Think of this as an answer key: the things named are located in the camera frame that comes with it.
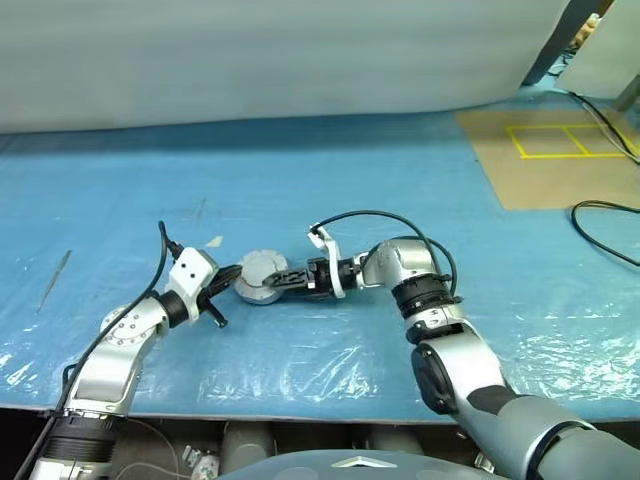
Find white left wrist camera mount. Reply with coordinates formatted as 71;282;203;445
166;246;220;325

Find grey robot torso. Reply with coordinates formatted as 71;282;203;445
214;448;501;480

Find brown cardboard sheet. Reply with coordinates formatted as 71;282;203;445
455;107;640;211

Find blue plastic table sheet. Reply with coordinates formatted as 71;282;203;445
0;84;640;426

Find tan lumpy object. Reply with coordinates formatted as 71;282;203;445
574;13;601;49

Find silver round motor cover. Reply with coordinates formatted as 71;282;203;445
238;249;290;294

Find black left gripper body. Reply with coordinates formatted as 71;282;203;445
198;271;228;332

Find looped black cable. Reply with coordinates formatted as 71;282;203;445
571;200;640;268

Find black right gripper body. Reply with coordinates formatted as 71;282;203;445
300;256;333;300

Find white backdrop board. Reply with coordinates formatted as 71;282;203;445
0;0;574;136

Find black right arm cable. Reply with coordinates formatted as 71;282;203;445
309;209;464;304

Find long black cable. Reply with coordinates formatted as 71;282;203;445
569;91;640;166

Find short grey metal post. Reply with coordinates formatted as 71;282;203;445
614;74;640;112

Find slanted grey metal post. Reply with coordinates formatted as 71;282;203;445
522;0;604;87

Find white panel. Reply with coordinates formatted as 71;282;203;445
555;0;640;99

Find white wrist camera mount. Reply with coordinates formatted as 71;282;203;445
306;225;347;301
166;246;220;325

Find dark grey rounded cylinder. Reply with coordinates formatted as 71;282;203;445
222;422;275;474
364;424;424;454

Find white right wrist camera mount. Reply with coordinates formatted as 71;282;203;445
306;225;347;301

